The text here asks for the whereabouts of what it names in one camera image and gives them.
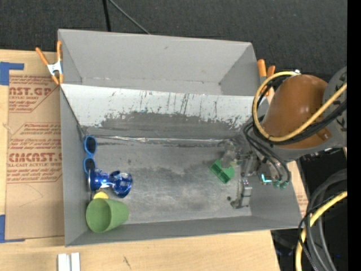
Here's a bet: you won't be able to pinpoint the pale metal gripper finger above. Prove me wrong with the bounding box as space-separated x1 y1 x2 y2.
222 147 244 171
230 178 254 209

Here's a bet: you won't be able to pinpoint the green plastic block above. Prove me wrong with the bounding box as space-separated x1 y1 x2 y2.
209 158 235 184

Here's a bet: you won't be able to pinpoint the grey metal bin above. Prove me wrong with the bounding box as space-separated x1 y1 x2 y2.
57 29 304 247

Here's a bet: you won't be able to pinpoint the shiny blue glass ornament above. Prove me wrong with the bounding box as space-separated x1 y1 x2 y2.
87 168 133 199

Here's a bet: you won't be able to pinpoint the green cup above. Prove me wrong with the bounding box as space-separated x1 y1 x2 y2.
85 198 130 234

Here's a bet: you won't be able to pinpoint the blue sunglasses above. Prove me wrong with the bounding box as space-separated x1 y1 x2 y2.
83 135 98 178

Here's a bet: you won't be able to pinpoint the brown cardboard board red print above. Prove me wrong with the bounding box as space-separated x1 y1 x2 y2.
0 49 66 244

